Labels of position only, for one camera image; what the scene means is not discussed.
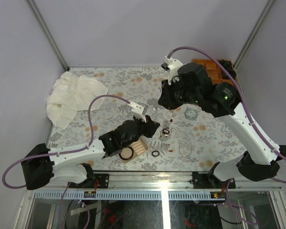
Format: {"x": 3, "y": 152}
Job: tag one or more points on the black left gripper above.
{"x": 151, "y": 127}

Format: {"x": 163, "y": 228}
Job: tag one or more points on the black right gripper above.
{"x": 165, "y": 99}

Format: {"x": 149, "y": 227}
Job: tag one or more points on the beige jewelry box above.
{"x": 140, "y": 147}

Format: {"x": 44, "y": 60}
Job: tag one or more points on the black bangle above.
{"x": 126, "y": 154}

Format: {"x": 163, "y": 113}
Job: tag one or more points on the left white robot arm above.
{"x": 69, "y": 165}

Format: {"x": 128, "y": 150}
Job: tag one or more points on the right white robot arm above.
{"x": 259, "y": 161}

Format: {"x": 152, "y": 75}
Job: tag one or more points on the orange wooden divided tray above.
{"x": 213, "y": 70}

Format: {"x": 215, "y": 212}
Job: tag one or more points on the black fabric flower top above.
{"x": 226, "y": 63}

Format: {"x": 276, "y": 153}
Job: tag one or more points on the black fabric flower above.
{"x": 230, "y": 71}
{"x": 226, "y": 63}

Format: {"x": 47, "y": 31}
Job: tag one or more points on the white crumpled cloth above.
{"x": 71, "y": 94}

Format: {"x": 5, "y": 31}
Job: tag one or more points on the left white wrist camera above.
{"x": 138, "y": 110}

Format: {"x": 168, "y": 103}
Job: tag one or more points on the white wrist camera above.
{"x": 138, "y": 110}
{"x": 172, "y": 66}

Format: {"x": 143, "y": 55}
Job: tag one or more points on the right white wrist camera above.
{"x": 172, "y": 66}

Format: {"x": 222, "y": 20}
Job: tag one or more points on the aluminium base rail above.
{"x": 159, "y": 186}

